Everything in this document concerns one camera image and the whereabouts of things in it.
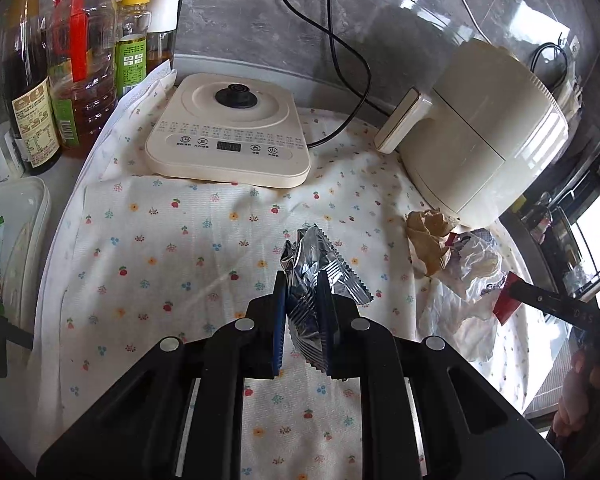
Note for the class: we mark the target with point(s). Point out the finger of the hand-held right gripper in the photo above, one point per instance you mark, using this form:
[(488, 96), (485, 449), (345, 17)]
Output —
[(555, 302)]

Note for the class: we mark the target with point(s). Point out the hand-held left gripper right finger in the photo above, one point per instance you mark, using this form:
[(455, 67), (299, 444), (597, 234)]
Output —
[(326, 330)]

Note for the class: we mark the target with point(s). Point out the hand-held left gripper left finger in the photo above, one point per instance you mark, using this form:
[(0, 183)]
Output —
[(279, 325)]

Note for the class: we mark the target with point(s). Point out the red wrapper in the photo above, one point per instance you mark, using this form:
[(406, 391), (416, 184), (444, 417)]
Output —
[(504, 305)]

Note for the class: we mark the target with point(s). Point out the silver foil wrapper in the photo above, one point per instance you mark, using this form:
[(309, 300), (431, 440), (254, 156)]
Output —
[(305, 265)]

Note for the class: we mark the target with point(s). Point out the person's right hand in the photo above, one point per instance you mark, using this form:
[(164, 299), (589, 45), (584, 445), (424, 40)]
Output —
[(575, 400)]

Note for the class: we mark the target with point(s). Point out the steel sink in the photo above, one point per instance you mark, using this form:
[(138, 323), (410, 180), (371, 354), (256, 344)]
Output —
[(540, 260)]

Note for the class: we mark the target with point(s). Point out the crumpled white plastic wrapper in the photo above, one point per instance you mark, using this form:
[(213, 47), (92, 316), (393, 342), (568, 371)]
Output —
[(462, 280)]

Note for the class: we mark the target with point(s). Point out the floral white tablecloth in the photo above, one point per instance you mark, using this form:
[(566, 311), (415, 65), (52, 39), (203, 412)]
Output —
[(180, 260)]

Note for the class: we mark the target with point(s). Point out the crumpled brown paper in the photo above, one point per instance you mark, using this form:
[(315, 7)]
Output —
[(430, 245)]

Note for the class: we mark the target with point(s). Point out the cream air fryer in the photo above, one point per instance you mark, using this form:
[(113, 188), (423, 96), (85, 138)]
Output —
[(480, 130)]

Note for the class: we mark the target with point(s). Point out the hanging plastic bags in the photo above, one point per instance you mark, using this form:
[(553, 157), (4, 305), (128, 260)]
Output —
[(570, 95)]

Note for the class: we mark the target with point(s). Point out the cream kettle heating base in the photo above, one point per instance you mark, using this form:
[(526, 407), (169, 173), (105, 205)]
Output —
[(205, 125)]

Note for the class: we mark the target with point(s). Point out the white plastic tray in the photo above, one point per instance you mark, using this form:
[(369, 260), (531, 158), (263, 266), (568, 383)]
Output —
[(25, 230)]

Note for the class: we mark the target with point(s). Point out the yellow cap green label bottle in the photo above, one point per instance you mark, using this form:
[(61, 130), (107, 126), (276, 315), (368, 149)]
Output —
[(132, 45)]

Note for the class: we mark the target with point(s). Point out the white cap plastic jar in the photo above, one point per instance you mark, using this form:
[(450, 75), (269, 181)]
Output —
[(0, 155)]

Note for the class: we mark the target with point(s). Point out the dark soy sauce bottle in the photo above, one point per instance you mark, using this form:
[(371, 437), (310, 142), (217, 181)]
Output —
[(30, 85)]

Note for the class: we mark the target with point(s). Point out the metal wall hook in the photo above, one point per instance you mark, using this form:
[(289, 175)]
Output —
[(569, 43)]

